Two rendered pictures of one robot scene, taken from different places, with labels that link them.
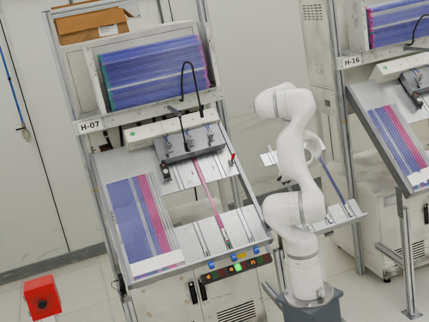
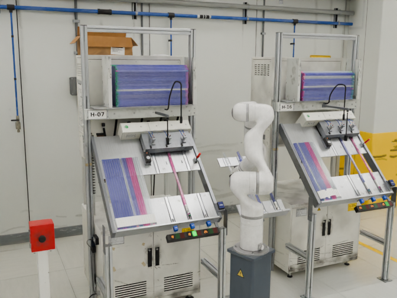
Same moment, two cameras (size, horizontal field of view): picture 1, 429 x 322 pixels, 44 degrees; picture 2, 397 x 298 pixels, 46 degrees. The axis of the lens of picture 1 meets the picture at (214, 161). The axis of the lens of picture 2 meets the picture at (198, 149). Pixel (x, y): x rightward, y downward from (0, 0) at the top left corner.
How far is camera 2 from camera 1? 0.70 m
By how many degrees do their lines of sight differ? 12
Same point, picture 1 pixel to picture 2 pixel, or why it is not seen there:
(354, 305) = not seen: hidden behind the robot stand
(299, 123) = (262, 126)
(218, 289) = (169, 258)
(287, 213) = (248, 183)
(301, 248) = (253, 211)
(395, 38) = (317, 97)
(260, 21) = (214, 75)
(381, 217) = (293, 224)
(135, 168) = (124, 152)
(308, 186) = (263, 167)
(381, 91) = (303, 132)
